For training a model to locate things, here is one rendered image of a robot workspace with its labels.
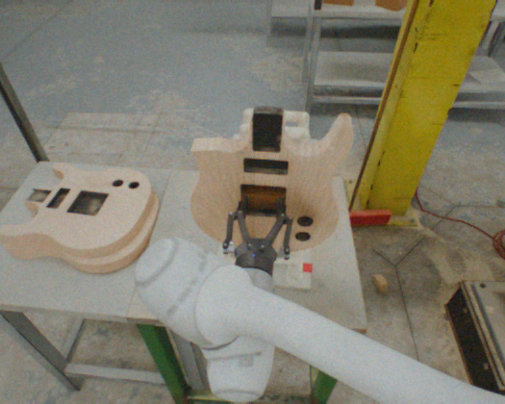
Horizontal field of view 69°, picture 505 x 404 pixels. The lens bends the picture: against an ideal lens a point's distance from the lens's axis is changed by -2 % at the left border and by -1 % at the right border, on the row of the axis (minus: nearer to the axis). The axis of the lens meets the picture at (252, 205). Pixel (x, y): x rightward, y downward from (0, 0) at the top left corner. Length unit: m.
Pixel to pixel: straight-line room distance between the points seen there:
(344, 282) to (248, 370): 0.56
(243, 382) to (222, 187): 0.42
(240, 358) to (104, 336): 1.59
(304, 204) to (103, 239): 0.59
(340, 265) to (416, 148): 1.26
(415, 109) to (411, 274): 0.93
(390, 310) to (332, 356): 1.76
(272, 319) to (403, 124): 1.78
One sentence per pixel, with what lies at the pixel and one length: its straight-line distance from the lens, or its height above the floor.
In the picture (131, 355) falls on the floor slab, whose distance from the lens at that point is 2.04.
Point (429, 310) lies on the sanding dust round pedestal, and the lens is 2.26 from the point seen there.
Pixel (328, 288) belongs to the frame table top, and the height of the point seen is 0.93.
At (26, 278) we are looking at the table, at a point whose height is 0.90.
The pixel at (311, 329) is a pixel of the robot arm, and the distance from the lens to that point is 0.43.
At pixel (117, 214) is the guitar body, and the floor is 0.99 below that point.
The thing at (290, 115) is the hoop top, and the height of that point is 1.21.
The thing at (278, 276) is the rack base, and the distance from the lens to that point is 1.05.
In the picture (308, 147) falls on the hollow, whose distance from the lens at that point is 0.77.
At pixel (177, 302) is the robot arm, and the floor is 1.41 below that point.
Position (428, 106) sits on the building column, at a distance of 2.10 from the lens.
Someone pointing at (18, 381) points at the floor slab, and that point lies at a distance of 2.21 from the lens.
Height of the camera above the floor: 1.82
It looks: 46 degrees down
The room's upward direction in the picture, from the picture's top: straight up
